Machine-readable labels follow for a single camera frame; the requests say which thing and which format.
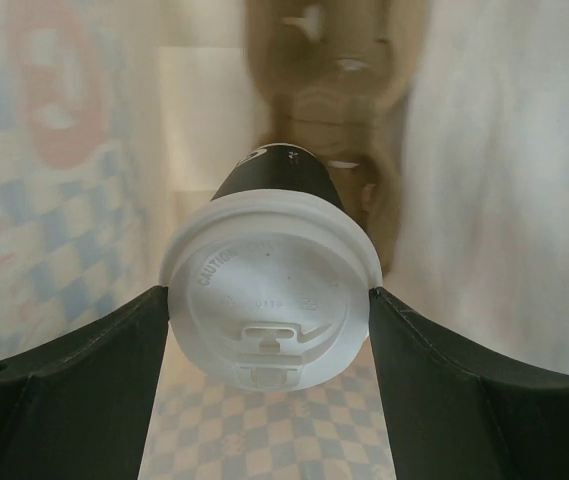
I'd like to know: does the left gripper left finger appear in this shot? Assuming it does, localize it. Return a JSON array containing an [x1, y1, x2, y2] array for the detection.
[[0, 286, 168, 479]]

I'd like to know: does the blue checkered paper bag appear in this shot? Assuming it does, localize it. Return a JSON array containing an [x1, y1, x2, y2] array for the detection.
[[0, 1, 569, 479]]

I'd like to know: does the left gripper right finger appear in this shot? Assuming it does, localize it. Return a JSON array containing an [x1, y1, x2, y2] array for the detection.
[[369, 288, 569, 480]]

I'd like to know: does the black paper coffee cup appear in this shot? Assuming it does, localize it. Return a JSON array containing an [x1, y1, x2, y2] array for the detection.
[[212, 143, 345, 212]]

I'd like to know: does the white plastic cup lid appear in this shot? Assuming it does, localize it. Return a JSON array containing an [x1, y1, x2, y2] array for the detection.
[[159, 190, 382, 392]]

